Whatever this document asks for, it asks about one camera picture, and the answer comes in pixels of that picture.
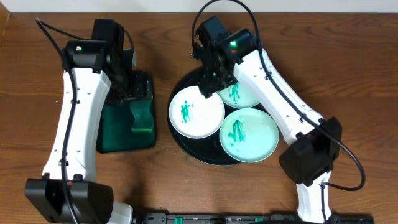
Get dark green rectangular tray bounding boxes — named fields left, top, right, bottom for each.
left=96, top=84, right=157, bottom=154

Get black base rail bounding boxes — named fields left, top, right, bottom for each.
left=132, top=213, right=375, bottom=224

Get round black tray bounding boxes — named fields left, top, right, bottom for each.
left=167, top=65, right=274, bottom=166

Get white plate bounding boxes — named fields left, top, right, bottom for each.
left=169, top=86, right=225, bottom=139

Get green sponge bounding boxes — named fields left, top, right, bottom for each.
left=130, top=100, right=155, bottom=133

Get mint plate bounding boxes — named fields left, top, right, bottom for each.
left=219, top=108, right=279, bottom=163
left=217, top=82, right=260, bottom=109

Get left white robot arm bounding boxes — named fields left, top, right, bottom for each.
left=25, top=40, right=156, bottom=223

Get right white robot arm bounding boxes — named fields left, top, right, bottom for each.
left=193, top=27, right=342, bottom=223

